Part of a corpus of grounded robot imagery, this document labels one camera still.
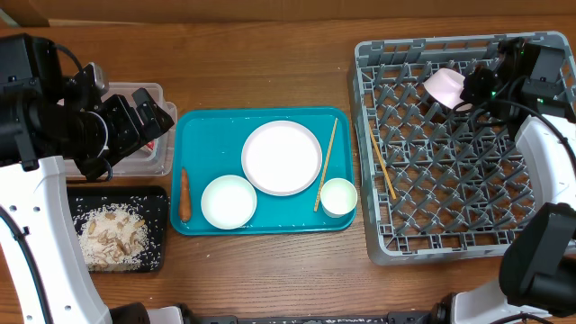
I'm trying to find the grey dishwasher rack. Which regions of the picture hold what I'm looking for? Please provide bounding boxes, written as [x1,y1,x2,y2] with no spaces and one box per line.
[350,31,575,266]

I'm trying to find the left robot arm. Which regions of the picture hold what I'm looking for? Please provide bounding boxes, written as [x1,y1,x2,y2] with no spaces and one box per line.
[1,33,194,323]

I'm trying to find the red snack wrapper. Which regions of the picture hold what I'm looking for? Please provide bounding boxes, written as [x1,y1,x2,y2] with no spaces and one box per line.
[140,139,157,154]

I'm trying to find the rice and food scraps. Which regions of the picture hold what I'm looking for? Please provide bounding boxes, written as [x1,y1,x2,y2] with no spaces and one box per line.
[71,193,166,274]

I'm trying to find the clear plastic bin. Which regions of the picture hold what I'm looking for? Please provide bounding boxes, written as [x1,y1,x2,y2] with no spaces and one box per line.
[58,82,178,178]

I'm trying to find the white bowl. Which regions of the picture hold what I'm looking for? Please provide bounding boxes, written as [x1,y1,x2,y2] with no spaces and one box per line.
[201,175,257,230]

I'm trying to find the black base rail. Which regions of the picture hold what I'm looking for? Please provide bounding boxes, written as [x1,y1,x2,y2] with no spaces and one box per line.
[193,312,433,324]

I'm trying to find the wooden chopstick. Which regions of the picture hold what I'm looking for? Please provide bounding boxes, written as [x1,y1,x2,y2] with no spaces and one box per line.
[369,125,397,200]
[313,118,338,212]

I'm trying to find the large pink plate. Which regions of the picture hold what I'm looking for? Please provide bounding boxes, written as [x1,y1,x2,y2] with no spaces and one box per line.
[241,121,322,196]

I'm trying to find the teal plastic serving tray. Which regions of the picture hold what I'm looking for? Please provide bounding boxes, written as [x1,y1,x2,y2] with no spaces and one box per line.
[170,106,356,236]

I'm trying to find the white plastic cup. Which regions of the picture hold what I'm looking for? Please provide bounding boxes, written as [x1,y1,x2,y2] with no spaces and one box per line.
[320,178,357,218]

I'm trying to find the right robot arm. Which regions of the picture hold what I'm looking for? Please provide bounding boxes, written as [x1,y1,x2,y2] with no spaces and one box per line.
[424,38,575,323]

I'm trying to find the black plastic tray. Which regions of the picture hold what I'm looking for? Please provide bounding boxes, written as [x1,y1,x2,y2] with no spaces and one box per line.
[66,184,171,275]

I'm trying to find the orange carrot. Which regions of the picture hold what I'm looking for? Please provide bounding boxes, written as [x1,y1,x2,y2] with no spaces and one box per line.
[178,167,192,223]

